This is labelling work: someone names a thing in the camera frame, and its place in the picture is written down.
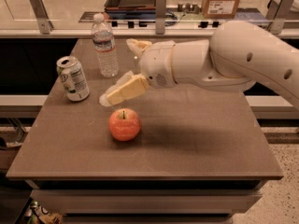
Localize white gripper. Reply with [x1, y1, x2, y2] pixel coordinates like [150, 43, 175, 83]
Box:
[99, 38, 176, 107]

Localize white green 7up can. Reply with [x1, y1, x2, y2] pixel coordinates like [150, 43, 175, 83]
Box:
[56, 56, 90, 102]

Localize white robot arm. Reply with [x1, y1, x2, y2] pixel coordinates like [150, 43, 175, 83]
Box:
[99, 21, 299, 108]

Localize clear plastic water bottle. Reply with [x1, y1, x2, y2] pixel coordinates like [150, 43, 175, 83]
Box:
[91, 13, 119, 77]

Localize red apple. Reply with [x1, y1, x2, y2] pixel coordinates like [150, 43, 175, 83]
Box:
[108, 108, 141, 142]

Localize brown cardboard box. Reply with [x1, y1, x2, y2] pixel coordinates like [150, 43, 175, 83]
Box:
[201, 0, 240, 19]

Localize items under table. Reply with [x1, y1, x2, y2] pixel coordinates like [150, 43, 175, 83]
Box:
[26, 201, 63, 224]

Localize middle metal railing bracket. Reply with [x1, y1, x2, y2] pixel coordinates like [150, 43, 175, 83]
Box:
[155, 0, 166, 35]

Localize metal railing bracket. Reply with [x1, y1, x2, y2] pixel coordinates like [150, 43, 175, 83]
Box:
[29, 0, 53, 35]
[266, 0, 294, 35]
[155, 0, 166, 35]

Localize left metal railing bracket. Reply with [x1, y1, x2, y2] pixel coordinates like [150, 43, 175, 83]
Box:
[29, 0, 53, 35]

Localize right metal railing bracket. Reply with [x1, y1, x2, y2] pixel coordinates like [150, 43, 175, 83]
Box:
[266, 0, 294, 35]

